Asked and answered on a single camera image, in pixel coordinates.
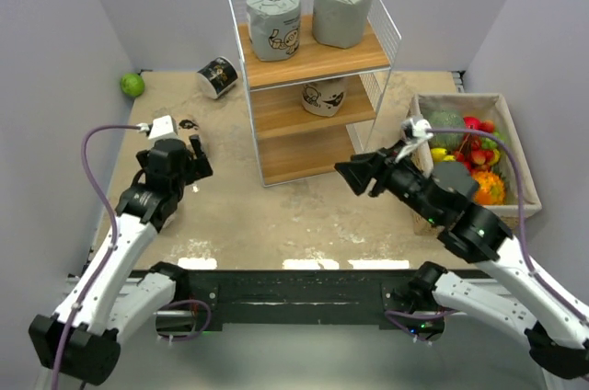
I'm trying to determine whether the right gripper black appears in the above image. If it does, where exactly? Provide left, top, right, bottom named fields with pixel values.
left=333, top=135, right=443, bottom=224

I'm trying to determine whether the grey roll white label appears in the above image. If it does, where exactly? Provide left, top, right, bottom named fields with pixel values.
left=312, top=0, right=373, bottom=49

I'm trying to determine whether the grey roll cartoon print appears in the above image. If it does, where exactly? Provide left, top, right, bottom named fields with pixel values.
left=246, top=0, right=301, bottom=62

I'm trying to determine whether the brown roll sheep logo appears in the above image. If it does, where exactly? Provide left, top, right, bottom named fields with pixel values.
left=178, top=117, right=209, bottom=154

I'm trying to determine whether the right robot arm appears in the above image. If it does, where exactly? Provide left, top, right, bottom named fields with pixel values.
left=335, top=148, right=588, bottom=380

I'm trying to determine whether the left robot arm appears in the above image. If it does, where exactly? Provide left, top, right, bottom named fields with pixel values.
left=29, top=134, right=213, bottom=388

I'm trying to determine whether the green lime fruit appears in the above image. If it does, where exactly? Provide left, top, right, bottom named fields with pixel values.
left=120, top=73, right=145, bottom=98

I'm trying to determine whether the green melon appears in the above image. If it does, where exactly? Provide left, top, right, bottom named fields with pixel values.
left=424, top=109, right=466, bottom=132

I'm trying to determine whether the black wrapped paper roll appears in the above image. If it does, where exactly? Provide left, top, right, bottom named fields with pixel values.
left=197, top=56, right=238, bottom=100

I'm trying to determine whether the red apple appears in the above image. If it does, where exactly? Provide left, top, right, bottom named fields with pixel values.
left=463, top=116, right=481, bottom=137

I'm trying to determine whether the green grapes bunch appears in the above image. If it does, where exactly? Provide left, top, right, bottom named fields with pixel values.
left=480, top=132, right=505, bottom=150

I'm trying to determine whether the orange horned melon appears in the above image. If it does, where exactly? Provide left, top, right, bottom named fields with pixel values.
left=472, top=171, right=506, bottom=206

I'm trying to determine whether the woven basket white liner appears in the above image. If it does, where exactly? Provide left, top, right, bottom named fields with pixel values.
left=409, top=93, right=542, bottom=229

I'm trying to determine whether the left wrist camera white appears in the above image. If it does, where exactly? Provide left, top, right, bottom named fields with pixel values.
left=137, top=115, right=179, bottom=142

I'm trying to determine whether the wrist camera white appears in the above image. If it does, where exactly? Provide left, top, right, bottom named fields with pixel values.
left=137, top=115, right=179, bottom=142
left=396, top=117, right=433, bottom=162

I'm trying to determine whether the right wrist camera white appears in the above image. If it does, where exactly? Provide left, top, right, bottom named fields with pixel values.
left=396, top=117, right=433, bottom=162

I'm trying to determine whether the white wire wooden shelf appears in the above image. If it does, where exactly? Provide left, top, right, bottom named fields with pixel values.
left=228, top=0, right=401, bottom=187

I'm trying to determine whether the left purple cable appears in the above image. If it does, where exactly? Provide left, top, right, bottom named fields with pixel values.
left=48, top=122, right=151, bottom=390

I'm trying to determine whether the black base frame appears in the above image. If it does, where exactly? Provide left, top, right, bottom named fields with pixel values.
left=154, top=268, right=447, bottom=340

